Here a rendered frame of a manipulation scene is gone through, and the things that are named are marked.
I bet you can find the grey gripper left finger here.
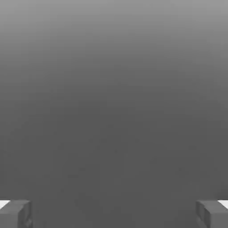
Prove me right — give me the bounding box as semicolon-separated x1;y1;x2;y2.
0;199;33;228

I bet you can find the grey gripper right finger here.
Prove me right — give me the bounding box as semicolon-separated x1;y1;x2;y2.
195;199;228;228

